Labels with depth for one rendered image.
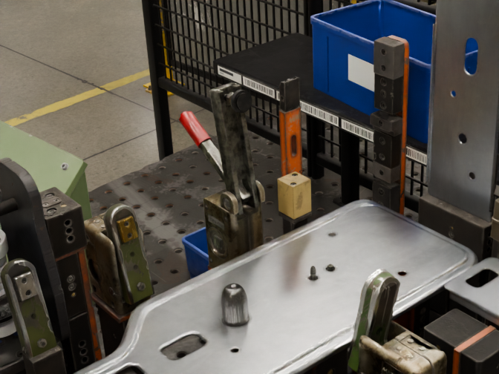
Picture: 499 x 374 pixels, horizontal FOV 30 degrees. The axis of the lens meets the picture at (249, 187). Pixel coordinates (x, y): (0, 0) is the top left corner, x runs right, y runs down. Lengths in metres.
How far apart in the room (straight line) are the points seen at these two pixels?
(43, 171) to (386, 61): 0.62
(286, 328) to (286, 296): 0.06
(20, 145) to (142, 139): 2.23
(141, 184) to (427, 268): 1.00
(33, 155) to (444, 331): 0.83
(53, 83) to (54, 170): 3.00
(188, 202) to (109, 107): 2.30
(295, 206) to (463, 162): 0.24
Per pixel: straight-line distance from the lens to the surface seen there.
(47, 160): 1.64
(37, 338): 1.13
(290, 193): 1.28
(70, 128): 4.11
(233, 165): 1.22
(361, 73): 1.54
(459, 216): 1.34
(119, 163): 3.74
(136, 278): 1.20
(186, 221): 1.92
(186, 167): 2.13
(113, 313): 1.24
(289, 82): 1.26
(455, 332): 1.15
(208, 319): 1.14
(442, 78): 1.29
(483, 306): 1.16
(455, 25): 1.26
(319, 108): 1.60
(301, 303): 1.15
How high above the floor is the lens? 1.68
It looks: 29 degrees down
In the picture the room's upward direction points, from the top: 3 degrees counter-clockwise
